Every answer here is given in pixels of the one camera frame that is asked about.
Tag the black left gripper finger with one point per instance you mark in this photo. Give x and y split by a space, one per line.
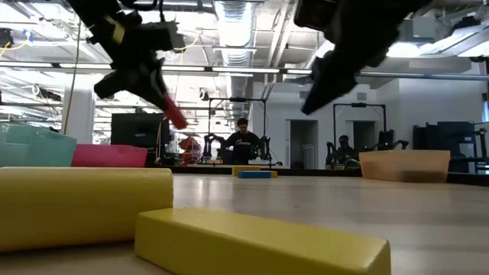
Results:
158 93
143 94

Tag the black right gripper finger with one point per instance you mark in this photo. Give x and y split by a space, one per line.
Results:
321 76
340 82

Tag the red wooden block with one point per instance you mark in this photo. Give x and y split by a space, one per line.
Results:
176 114

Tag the blue wooden block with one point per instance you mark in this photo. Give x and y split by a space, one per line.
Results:
254 175

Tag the yellow wooden cylinder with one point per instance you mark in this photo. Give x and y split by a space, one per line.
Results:
76 206

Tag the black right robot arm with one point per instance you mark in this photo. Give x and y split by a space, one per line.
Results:
412 9

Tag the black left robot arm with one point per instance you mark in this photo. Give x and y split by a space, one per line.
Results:
99 15

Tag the black monitor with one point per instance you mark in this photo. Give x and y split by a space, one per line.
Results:
139 131

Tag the red background object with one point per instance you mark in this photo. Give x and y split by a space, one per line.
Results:
190 148

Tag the white column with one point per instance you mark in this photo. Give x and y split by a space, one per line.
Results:
80 122

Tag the red plastic bin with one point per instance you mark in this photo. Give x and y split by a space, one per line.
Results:
111 156

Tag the overhead light bar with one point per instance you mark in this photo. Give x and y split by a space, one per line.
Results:
248 70

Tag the person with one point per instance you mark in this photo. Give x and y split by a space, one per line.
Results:
242 143

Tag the orange plastic bin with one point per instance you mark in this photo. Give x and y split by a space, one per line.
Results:
401 164

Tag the teal plastic bin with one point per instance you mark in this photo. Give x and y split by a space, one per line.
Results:
38 149

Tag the black cabinet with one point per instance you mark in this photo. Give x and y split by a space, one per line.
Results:
451 143

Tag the black background rig frame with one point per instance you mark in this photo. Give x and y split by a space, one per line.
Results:
359 104
237 100

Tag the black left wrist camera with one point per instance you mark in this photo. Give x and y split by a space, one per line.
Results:
160 36

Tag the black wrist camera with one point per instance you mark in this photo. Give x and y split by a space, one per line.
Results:
313 13
160 36

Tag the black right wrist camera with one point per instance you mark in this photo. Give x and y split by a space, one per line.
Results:
313 13

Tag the rectangular ceiling duct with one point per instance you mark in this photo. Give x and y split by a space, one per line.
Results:
424 28

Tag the silver round ceiling duct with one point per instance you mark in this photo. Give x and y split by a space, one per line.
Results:
235 34

